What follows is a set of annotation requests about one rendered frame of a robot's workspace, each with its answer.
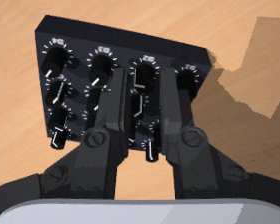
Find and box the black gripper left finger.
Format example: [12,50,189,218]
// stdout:
[0,67,131,215]

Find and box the black knob box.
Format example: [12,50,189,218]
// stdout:
[34,15,212,163]

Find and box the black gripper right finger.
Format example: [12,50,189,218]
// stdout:
[159,67,280,207]

